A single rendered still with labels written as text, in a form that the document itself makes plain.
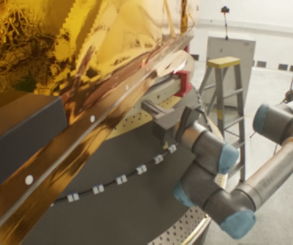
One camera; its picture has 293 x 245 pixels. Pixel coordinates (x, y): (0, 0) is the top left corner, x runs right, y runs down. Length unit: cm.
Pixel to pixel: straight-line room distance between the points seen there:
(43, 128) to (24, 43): 8
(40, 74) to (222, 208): 43
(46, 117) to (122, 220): 61
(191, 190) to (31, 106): 44
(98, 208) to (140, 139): 27
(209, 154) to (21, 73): 45
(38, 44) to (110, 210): 60
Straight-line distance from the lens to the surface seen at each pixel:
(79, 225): 73
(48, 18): 22
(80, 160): 36
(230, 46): 432
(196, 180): 54
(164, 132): 56
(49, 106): 17
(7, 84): 19
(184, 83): 86
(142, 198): 76
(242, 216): 49
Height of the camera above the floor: 198
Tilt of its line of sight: 30 degrees down
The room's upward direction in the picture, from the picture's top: 1 degrees counter-clockwise
